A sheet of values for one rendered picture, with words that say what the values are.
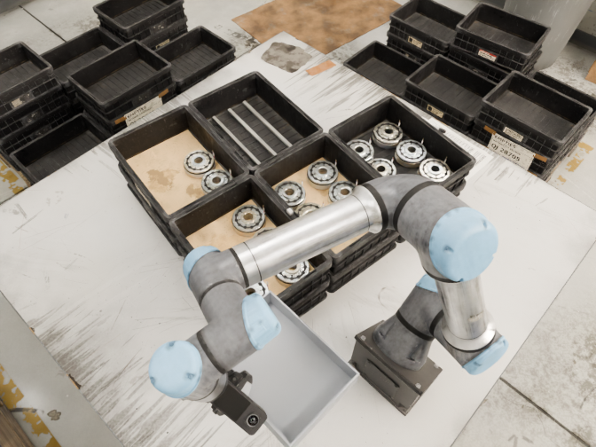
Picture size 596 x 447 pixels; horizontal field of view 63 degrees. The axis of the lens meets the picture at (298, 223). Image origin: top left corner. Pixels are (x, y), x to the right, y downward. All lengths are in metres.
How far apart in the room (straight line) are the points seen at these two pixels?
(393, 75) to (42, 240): 2.04
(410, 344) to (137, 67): 2.00
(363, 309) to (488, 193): 0.67
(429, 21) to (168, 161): 2.01
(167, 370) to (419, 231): 0.46
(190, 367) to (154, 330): 0.85
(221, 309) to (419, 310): 0.63
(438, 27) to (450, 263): 2.50
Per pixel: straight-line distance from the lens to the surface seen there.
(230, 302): 0.75
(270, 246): 0.83
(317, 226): 0.85
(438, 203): 0.86
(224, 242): 1.51
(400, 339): 1.28
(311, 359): 1.11
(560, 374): 2.47
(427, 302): 1.25
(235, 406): 0.90
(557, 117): 2.65
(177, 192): 1.65
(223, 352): 0.73
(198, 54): 2.94
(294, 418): 1.07
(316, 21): 3.84
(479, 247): 0.86
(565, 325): 2.58
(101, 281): 1.69
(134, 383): 1.52
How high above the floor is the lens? 2.09
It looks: 55 degrees down
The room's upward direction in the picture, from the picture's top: 1 degrees clockwise
